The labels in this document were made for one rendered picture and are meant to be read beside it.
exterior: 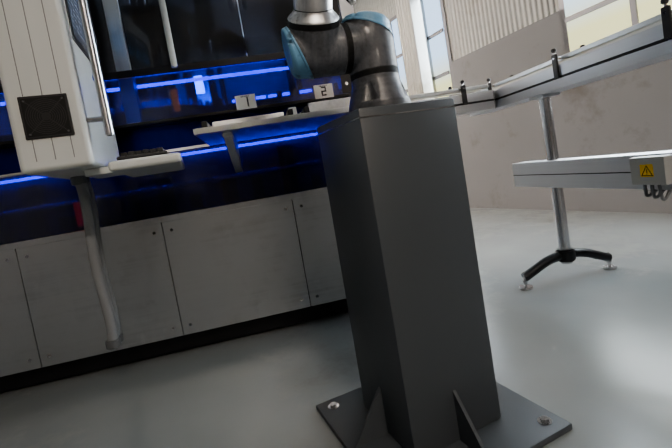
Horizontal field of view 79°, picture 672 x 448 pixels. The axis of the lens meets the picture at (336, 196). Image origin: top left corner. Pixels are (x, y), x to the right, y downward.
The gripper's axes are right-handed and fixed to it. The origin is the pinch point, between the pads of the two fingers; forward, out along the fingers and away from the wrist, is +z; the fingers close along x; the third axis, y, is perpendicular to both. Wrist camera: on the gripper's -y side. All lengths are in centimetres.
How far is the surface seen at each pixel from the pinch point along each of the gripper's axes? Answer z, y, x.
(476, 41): 249, 159, -104
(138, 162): -32, -8, 78
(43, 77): -59, 10, 71
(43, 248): -30, 37, 142
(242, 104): 8, 36, 53
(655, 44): 59, -67, -37
